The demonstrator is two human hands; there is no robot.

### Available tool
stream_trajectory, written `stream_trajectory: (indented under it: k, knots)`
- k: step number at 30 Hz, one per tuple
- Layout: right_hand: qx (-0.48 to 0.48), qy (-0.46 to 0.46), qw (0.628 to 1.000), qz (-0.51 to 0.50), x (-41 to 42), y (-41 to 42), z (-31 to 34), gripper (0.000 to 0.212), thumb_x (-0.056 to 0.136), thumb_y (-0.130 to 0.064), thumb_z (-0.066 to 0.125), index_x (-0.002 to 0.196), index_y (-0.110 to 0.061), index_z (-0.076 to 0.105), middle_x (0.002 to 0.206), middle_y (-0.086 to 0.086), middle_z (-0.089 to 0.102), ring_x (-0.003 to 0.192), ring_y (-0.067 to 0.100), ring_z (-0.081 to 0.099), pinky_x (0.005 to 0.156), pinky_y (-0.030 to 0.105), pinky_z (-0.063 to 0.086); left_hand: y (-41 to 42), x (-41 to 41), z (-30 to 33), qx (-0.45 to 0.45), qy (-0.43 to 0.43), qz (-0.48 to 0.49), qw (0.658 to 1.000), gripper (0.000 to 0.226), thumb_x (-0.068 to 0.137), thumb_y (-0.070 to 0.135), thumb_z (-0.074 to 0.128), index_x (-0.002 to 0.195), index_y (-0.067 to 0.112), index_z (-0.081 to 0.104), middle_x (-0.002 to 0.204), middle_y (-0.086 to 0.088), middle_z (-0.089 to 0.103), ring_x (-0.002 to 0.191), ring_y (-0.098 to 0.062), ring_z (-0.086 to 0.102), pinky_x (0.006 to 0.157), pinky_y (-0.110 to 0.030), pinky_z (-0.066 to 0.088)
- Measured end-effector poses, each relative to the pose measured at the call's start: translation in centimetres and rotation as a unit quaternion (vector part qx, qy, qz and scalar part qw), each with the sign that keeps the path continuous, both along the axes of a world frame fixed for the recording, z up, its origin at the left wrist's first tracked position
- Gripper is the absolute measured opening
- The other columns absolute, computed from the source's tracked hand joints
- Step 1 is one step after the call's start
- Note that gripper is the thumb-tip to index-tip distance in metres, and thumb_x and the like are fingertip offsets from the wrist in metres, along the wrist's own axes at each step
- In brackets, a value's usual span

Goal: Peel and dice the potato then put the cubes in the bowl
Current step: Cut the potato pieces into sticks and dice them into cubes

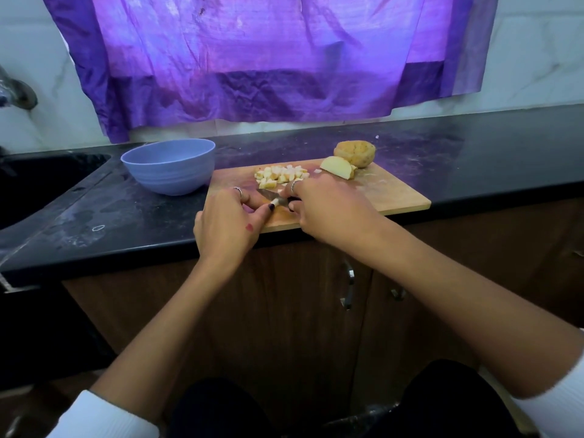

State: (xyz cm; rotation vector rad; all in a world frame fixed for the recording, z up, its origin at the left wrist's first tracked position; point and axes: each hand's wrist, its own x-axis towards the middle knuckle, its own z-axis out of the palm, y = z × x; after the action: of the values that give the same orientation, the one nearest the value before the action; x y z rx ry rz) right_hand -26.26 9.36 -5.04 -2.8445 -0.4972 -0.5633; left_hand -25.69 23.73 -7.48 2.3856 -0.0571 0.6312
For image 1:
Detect person's left hand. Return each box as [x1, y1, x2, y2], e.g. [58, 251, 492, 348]
[192, 184, 277, 279]

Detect person's right hand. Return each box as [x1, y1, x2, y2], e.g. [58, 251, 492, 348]
[285, 171, 398, 256]

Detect potato slice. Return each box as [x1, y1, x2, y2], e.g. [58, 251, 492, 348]
[319, 156, 359, 181]

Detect black handled knife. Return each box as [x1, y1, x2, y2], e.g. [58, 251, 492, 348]
[258, 187, 297, 209]

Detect rounded potato end piece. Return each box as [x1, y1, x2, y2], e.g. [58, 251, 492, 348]
[333, 139, 378, 170]

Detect pile of diced potato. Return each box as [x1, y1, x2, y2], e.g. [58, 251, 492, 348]
[252, 164, 311, 192]

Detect blue bowl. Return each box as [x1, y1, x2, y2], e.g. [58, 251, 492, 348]
[120, 138, 218, 197]

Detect person's right forearm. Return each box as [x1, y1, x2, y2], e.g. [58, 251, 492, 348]
[374, 221, 584, 398]

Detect person's dark trousers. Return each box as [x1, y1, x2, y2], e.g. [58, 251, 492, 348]
[164, 358, 521, 438]

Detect wooden cutting board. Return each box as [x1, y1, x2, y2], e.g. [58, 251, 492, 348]
[206, 158, 433, 234]

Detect purple cloth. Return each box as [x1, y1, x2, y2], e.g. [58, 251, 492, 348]
[41, 0, 501, 144]

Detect dark sink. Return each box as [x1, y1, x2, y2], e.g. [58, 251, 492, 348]
[0, 150, 111, 232]

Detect metal faucet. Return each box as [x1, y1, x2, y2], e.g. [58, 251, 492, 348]
[0, 66, 40, 111]

